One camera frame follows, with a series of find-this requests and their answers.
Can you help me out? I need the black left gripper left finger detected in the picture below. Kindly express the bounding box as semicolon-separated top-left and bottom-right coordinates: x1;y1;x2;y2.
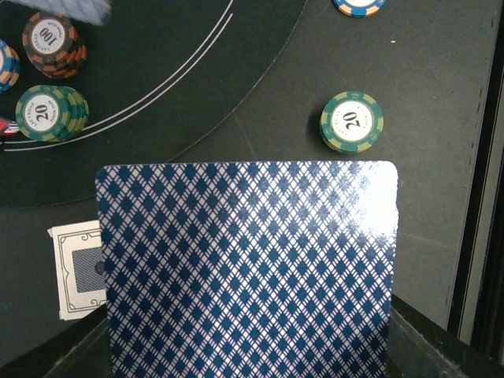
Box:
1;306;110;377

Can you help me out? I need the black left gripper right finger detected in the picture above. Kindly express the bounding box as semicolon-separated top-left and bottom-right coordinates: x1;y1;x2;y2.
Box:
387;295;503;377

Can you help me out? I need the green poker chip stack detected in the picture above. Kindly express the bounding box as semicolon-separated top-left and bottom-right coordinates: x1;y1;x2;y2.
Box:
320;91;384;154

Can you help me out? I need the red chip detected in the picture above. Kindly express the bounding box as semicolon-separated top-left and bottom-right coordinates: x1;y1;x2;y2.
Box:
22;12;87;80

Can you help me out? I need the blue card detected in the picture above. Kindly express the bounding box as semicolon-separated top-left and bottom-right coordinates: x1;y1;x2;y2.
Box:
15;0;113;26

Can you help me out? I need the blue poker chip stack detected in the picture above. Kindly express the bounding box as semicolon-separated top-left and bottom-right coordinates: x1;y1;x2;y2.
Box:
332;0;387;18

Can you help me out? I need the white card box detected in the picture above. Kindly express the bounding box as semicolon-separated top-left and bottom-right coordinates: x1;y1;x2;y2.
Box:
47;220;106;321

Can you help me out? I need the red triangle marker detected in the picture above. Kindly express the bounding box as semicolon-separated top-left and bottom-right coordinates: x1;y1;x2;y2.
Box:
0;117;19;136

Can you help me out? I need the round black poker mat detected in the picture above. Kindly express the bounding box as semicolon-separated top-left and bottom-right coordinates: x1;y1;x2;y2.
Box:
1;1;305;208

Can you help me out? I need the black aluminium rail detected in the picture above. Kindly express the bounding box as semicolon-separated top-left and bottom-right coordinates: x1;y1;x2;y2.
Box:
447;70;504;359

